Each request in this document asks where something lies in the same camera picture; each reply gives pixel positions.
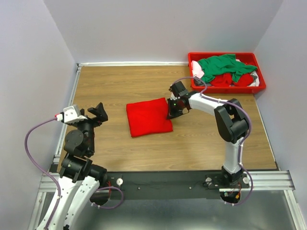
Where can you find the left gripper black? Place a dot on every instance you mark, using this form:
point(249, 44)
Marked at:
point(101, 114)

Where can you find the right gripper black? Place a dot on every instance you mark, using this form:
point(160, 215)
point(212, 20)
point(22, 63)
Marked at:
point(171, 113)

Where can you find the red t shirt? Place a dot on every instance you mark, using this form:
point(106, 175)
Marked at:
point(225, 80)
point(148, 117)

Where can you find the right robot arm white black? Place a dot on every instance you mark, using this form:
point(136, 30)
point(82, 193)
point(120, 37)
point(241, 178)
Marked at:
point(232, 122)

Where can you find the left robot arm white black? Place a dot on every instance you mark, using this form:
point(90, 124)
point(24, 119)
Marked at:
point(78, 176)

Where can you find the pink t shirt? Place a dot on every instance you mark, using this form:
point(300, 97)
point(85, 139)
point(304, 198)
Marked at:
point(196, 70)

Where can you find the red t shirt in bin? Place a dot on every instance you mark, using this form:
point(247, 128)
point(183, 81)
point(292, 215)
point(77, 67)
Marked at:
point(225, 80)

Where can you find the red plastic bin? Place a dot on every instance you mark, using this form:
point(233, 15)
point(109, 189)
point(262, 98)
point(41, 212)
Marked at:
point(246, 57)

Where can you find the green t shirt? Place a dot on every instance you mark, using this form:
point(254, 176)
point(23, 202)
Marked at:
point(227, 63)

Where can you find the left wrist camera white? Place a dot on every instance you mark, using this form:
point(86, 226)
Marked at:
point(70, 115)

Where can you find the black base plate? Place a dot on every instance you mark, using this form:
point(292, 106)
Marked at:
point(165, 185)

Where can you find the aluminium frame rail front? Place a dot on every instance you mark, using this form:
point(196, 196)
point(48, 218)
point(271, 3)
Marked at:
point(262, 181)

